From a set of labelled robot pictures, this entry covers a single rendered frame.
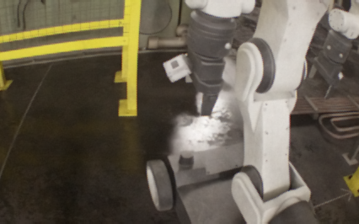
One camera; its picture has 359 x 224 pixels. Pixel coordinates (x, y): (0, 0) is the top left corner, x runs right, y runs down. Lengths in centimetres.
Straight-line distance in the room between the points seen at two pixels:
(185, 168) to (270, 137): 33
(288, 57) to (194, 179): 51
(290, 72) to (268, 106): 12
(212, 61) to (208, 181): 51
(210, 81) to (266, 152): 28
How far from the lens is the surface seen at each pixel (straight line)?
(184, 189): 89
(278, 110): 72
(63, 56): 238
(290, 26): 58
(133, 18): 130
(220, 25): 47
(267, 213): 68
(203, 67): 51
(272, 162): 73
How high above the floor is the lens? 86
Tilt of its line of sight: 34 degrees down
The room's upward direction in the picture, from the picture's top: 5 degrees clockwise
